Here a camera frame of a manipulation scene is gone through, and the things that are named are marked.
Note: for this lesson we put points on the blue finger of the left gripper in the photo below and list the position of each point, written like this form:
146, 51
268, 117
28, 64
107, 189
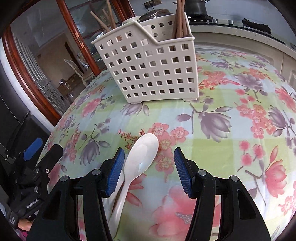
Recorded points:
31, 152

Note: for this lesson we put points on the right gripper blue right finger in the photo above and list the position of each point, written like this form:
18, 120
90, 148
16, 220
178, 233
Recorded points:
200, 185

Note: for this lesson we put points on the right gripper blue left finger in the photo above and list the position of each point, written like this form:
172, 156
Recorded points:
98, 184

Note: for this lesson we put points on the white lower kitchen cabinets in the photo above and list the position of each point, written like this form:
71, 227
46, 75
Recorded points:
281, 56

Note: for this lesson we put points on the operator hand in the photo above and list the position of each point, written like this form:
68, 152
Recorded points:
24, 225

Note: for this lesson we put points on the floral tablecloth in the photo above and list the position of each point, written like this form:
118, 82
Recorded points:
242, 124

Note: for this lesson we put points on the white dining chair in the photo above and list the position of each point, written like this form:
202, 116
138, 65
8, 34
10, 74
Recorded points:
86, 76

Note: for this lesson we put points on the white perforated utensil basket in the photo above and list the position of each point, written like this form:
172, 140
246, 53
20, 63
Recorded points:
147, 63

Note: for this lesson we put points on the chopstick in basket left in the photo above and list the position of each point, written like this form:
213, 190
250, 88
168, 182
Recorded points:
104, 14

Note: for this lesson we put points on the chopsticks in basket right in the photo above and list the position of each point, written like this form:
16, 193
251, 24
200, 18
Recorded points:
180, 28

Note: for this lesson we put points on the silver rice cooker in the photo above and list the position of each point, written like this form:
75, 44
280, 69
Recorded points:
154, 14

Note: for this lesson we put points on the black gas stove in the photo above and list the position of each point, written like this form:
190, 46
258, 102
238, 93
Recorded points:
241, 24

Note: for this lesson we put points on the black cooking pot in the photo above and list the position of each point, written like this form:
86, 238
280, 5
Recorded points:
195, 7

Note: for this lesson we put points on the red wooden door frame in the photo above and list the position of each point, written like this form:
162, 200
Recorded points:
37, 41

